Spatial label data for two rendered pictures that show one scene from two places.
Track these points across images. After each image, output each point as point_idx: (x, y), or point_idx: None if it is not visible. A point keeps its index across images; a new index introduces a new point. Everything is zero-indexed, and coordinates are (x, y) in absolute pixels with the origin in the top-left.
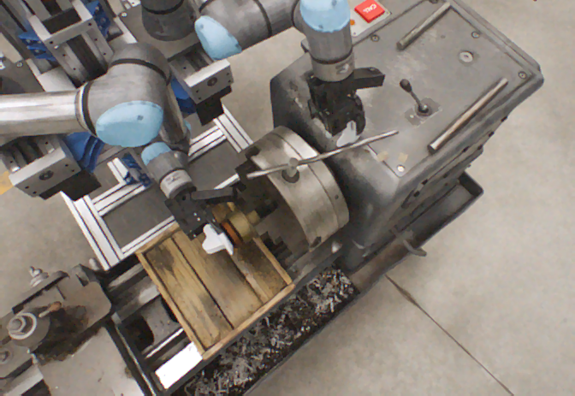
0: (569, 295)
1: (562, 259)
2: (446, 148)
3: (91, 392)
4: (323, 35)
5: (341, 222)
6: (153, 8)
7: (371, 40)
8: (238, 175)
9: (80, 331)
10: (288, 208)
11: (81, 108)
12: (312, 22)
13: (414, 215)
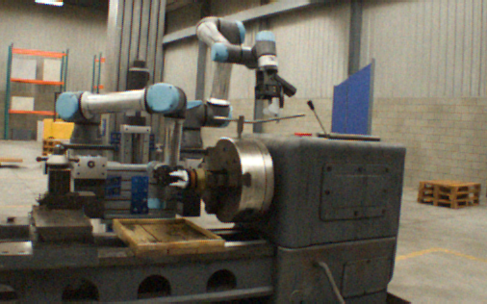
0: None
1: None
2: (338, 139)
3: (58, 217)
4: (263, 41)
5: (268, 179)
6: (183, 125)
7: (301, 136)
8: (205, 154)
9: (71, 195)
10: (233, 150)
11: (145, 87)
12: (259, 38)
13: (345, 295)
